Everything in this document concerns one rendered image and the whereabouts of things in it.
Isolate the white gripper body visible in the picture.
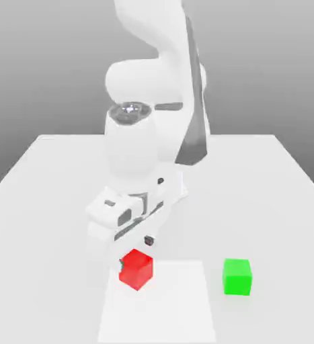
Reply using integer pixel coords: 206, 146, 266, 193
87, 169, 189, 262

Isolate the small red cube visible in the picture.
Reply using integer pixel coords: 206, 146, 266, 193
118, 248, 154, 292

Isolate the small green cube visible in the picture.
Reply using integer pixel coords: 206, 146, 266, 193
222, 258, 253, 296

